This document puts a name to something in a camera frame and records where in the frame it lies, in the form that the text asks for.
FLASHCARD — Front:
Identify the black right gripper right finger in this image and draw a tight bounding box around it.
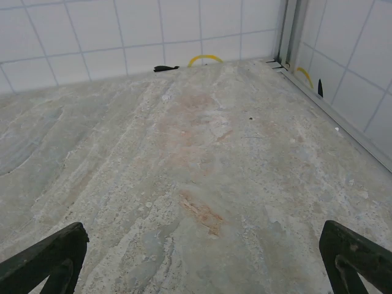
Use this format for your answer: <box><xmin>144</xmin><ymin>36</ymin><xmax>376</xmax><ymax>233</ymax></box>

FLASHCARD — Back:
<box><xmin>318</xmin><ymin>220</ymin><xmax>392</xmax><ymax>294</ymax></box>

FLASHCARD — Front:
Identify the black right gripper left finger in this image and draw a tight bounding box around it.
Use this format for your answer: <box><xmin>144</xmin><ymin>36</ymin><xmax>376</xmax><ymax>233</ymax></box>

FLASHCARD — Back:
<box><xmin>0</xmin><ymin>222</ymin><xmax>90</xmax><ymax>294</ymax></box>

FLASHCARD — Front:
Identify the aluminium frame rail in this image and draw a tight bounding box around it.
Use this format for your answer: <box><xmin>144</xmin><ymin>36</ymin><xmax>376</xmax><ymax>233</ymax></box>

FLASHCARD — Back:
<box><xmin>265</xmin><ymin>58</ymin><xmax>392</xmax><ymax>173</ymax></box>

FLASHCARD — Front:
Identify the aluminium frame post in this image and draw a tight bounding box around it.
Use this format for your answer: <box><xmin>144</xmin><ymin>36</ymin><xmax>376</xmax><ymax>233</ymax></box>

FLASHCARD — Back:
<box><xmin>277</xmin><ymin>0</ymin><xmax>309</xmax><ymax>72</ymax></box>

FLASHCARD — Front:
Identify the yellow cable loop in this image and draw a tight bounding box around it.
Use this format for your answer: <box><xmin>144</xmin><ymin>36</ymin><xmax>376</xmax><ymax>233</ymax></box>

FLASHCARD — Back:
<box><xmin>187</xmin><ymin>54</ymin><xmax>224</xmax><ymax>67</ymax></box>

